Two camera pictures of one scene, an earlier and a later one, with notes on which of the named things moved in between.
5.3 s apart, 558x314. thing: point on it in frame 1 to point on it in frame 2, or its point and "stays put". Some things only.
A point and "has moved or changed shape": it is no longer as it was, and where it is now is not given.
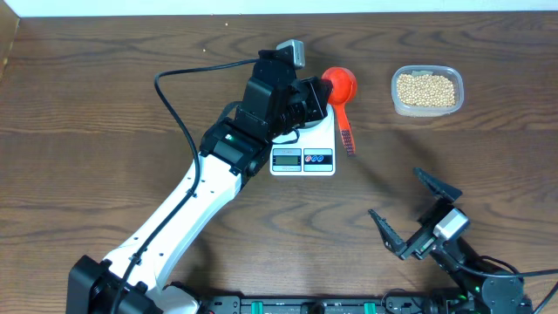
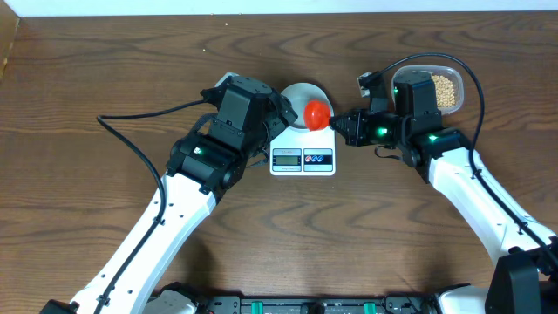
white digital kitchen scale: x=313 y=155 stays put
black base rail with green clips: x=391 y=304 stays put
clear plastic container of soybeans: x=420 y=91 stays put
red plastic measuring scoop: x=344 y=85 has moved or changed shape
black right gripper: x=423 y=242 to x=356 y=135
